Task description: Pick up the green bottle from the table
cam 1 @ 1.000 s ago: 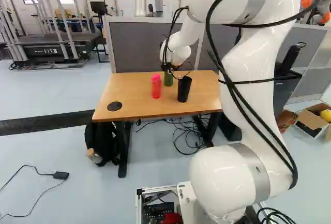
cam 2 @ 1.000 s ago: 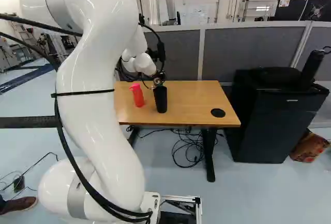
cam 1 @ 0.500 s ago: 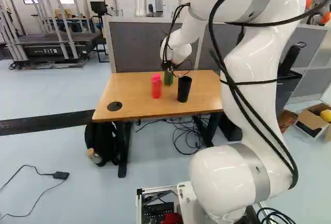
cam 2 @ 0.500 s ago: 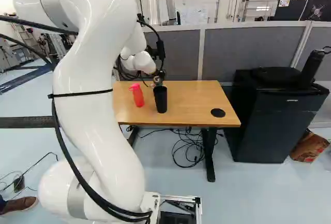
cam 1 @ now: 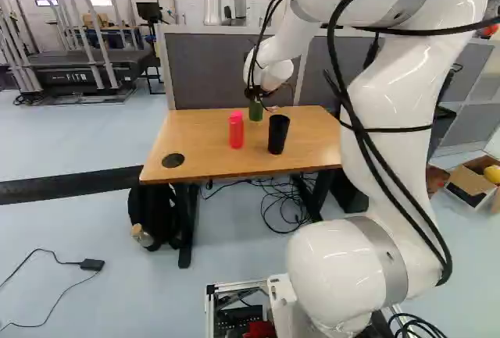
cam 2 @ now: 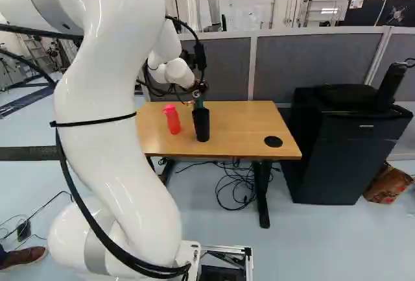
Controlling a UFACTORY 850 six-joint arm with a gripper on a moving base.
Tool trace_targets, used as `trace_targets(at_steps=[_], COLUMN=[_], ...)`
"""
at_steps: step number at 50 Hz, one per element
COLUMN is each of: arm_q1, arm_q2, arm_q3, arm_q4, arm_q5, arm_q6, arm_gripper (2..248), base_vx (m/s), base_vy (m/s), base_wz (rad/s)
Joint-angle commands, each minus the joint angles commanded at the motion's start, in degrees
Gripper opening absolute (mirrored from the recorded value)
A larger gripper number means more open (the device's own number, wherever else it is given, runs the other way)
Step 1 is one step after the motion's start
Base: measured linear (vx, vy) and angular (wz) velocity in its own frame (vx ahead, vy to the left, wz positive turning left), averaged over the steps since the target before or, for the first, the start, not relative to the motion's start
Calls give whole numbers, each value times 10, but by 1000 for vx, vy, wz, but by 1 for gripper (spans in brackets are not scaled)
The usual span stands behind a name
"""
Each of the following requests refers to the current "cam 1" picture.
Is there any green bottle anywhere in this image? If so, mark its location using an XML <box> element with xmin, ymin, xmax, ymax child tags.
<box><xmin>248</xmin><ymin>98</ymin><xmax>265</xmax><ymax>123</ymax></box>

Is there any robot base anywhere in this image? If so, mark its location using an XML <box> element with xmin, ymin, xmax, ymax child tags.
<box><xmin>205</xmin><ymin>273</ymin><xmax>409</xmax><ymax>338</ymax></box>

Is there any pink bottle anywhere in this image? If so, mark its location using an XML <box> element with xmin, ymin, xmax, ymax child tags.
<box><xmin>227</xmin><ymin>110</ymin><xmax>247</xmax><ymax>150</ymax></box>

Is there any black tumbler cup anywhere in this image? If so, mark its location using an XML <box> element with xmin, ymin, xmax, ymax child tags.
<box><xmin>267</xmin><ymin>114</ymin><xmax>291</xmax><ymax>155</ymax></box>

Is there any wooden table with black legs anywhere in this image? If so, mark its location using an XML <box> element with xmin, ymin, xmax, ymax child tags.
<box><xmin>138</xmin><ymin>105</ymin><xmax>345</xmax><ymax>269</ymax></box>

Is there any black backpack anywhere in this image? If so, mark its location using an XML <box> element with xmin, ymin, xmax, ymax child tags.
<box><xmin>127</xmin><ymin>183</ymin><xmax>188</xmax><ymax>252</ymax></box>

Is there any black treadmill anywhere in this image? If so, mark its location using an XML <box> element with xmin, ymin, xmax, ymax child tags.
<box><xmin>15</xmin><ymin>48</ymin><xmax>157</xmax><ymax>99</ymax></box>

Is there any open cardboard box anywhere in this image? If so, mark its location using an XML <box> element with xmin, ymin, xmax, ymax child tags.
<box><xmin>443</xmin><ymin>155</ymin><xmax>500</xmax><ymax>210</ymax></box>

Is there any grey partition wall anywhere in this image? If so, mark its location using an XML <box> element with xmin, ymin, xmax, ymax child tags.
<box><xmin>162</xmin><ymin>31</ymin><xmax>494</xmax><ymax>112</ymax></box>

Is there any black power adapter with cable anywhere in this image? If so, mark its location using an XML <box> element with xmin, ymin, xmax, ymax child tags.
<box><xmin>0</xmin><ymin>247</ymin><xmax>106</xmax><ymax>327</ymax></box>

